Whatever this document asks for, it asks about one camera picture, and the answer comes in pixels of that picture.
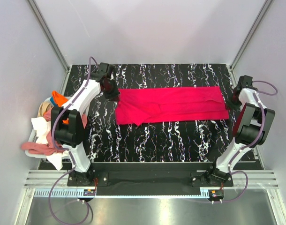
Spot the bright pink t-shirt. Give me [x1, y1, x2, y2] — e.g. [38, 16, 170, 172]
[115, 87, 229, 126]

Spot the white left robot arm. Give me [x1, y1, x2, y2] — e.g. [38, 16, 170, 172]
[51, 63, 120, 186]

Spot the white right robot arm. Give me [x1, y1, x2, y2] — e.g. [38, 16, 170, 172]
[203, 75, 278, 186]

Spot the orange t-shirt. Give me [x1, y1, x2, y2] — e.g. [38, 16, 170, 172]
[51, 90, 70, 124]

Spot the beige garment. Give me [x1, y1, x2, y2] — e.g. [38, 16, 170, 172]
[37, 102, 53, 117]

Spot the white garment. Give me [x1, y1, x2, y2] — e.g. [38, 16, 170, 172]
[29, 117, 68, 170]

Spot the dusty pink garment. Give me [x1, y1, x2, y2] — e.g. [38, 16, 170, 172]
[21, 110, 87, 156]

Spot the white plastic laundry basket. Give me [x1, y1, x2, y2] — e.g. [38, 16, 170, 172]
[24, 96, 90, 159]

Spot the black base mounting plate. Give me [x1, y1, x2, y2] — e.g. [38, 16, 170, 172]
[68, 170, 221, 196]

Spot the right small control board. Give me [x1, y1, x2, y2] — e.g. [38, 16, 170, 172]
[209, 189, 224, 204]

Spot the small control board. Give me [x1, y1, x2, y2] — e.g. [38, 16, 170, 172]
[83, 188, 96, 196]
[209, 189, 224, 204]

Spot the left small control board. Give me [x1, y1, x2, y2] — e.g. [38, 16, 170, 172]
[83, 188, 96, 196]

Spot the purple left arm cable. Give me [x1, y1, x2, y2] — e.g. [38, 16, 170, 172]
[48, 56, 99, 223]

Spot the left aluminium frame post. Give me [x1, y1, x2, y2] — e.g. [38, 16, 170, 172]
[26, 0, 69, 71]

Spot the aluminium frame post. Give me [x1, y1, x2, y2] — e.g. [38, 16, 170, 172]
[229, 0, 274, 70]
[26, 0, 69, 71]

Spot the white slotted cable duct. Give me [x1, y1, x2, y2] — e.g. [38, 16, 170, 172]
[34, 188, 209, 199]

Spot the right aluminium frame post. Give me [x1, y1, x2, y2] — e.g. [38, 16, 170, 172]
[229, 0, 274, 70]

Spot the aluminium front rail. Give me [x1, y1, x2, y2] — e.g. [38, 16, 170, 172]
[24, 170, 278, 189]

